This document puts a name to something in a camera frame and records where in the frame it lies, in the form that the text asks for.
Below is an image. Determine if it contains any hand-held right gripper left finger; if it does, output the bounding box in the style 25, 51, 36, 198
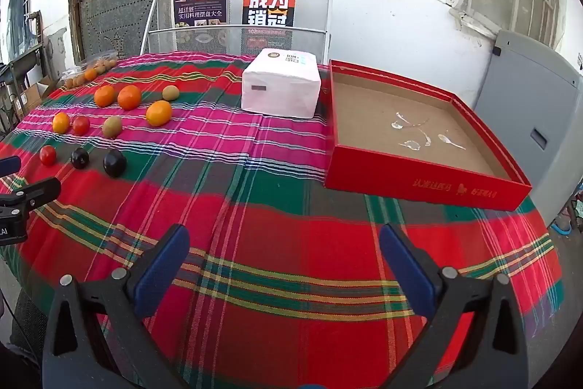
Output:
43, 224, 189, 389

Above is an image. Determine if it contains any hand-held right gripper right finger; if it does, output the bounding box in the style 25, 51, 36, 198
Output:
379, 224, 529, 389

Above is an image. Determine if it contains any dark purple plum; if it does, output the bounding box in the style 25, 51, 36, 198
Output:
70, 147, 90, 170
103, 149, 127, 179

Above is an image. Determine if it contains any red cardboard box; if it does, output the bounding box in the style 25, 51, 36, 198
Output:
324, 60, 533, 211

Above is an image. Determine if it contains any brown kiwi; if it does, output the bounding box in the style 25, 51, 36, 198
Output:
102, 116, 123, 139

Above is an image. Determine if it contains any orange mandarin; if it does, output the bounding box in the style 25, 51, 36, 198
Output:
117, 85, 142, 111
94, 85, 116, 108

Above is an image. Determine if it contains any yellow-orange orange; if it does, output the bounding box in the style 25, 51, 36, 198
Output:
146, 100, 174, 128

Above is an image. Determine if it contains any brown cardboard carton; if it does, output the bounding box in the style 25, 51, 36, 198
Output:
13, 83, 52, 117

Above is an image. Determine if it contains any red plaid tablecloth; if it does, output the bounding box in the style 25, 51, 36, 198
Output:
0, 52, 566, 389

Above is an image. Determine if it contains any clear plastic fruit container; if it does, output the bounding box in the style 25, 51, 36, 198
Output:
59, 52, 118, 90

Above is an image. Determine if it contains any grey metal cabinet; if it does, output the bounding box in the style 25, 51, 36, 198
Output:
474, 29, 583, 226

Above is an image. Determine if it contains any white tissue pack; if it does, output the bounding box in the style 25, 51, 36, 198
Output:
241, 48, 322, 119

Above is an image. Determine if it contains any dark cookbook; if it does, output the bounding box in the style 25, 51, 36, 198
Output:
173, 0, 229, 52

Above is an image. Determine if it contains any red and black book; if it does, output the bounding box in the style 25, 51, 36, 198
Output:
243, 0, 297, 55

